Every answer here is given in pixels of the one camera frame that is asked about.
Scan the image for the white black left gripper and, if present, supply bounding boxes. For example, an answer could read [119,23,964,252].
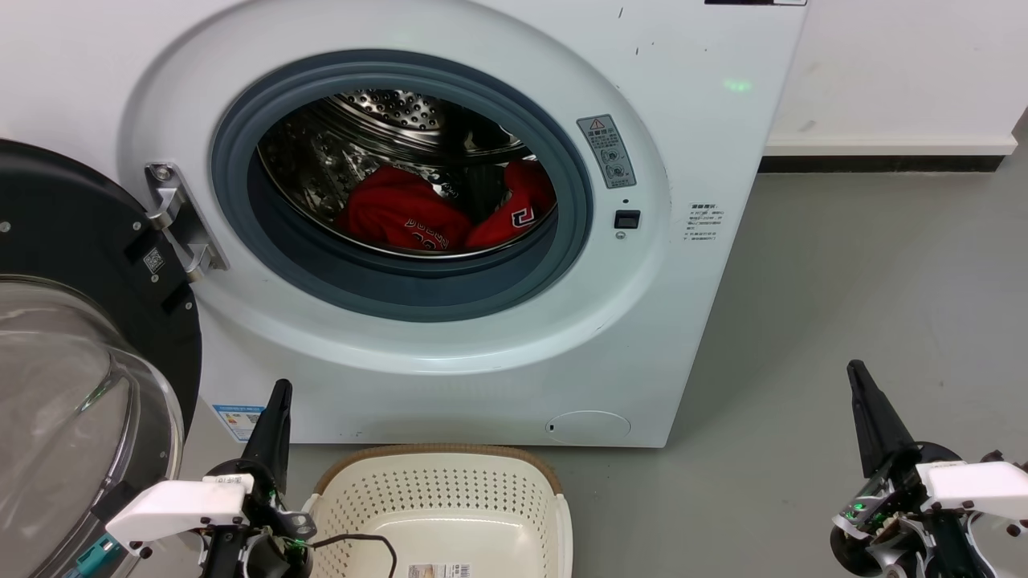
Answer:
[104,379,316,578]

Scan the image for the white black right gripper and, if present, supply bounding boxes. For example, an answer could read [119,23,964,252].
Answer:
[830,360,1028,578]

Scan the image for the red sports jersey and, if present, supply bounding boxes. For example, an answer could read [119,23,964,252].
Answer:
[336,159,557,254]

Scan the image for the cream perforated laundry basket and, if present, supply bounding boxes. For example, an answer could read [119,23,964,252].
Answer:
[301,444,573,578]

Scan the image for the stainless steel washing machine drum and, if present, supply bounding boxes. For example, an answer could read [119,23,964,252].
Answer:
[257,88,559,259]

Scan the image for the black glass washer door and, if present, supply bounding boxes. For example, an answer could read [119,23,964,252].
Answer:
[0,138,202,578]

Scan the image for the blue energy label sticker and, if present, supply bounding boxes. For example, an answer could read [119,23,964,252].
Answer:
[212,404,266,442]

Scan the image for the grey rubber door gasket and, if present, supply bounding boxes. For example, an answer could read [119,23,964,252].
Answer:
[210,50,595,324]

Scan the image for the white front-load washing machine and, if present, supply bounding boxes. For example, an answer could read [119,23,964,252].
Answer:
[0,0,810,449]

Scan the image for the metal door hinge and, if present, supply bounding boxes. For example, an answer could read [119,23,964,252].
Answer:
[145,161,230,282]

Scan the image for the small printed text sticker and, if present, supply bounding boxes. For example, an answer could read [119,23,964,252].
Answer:
[684,202,721,243]

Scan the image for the round drain filter cover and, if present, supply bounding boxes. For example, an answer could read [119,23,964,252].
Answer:
[546,410,632,445]

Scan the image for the grey warning sticker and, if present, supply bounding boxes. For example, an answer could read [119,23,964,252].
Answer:
[577,114,637,190]

